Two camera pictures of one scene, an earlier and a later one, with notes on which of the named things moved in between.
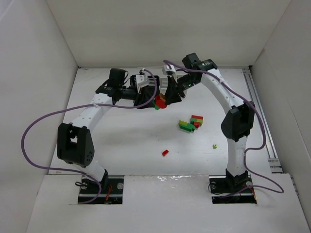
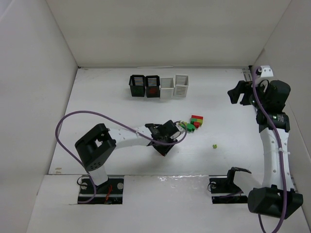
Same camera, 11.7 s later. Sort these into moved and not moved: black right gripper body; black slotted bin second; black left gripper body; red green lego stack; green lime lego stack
Moved: black left gripper body; black right gripper body
Not moved: black slotted bin second; green lime lego stack; red green lego stack
